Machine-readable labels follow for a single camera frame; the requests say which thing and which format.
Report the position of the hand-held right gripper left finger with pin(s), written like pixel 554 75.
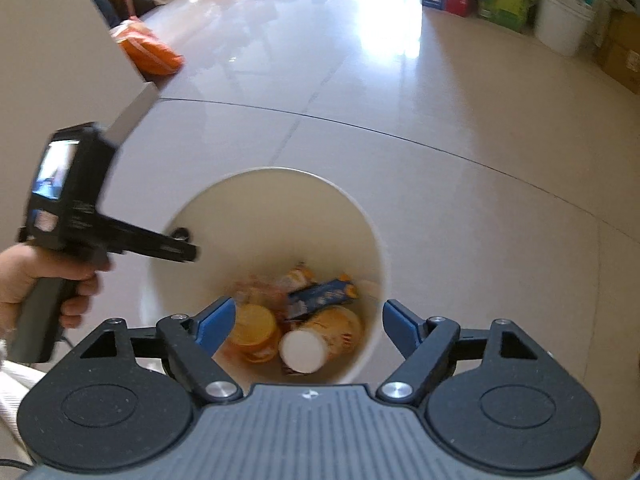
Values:
pixel 217 322

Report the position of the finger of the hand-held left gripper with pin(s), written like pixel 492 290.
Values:
pixel 160 245

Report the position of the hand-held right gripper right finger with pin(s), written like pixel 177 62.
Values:
pixel 400 322

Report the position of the yellow plastic lid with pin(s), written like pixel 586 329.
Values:
pixel 252 330

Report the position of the yellow-lidded paper drink cup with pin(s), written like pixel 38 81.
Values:
pixel 330 330

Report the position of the blue snack packet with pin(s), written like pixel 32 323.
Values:
pixel 320 297

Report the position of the white plastic trash bin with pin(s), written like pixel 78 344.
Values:
pixel 280 210

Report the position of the person's left hand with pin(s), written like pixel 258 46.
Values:
pixel 17 275

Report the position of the white cabinet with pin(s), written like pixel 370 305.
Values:
pixel 50 60

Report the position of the orange plastic bag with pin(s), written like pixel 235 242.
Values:
pixel 147 47

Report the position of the person's left leg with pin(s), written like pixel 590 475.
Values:
pixel 15 400

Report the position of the white plastic bucket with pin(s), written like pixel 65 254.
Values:
pixel 562 20

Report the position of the brown cardboard box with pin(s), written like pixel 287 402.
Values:
pixel 622 50

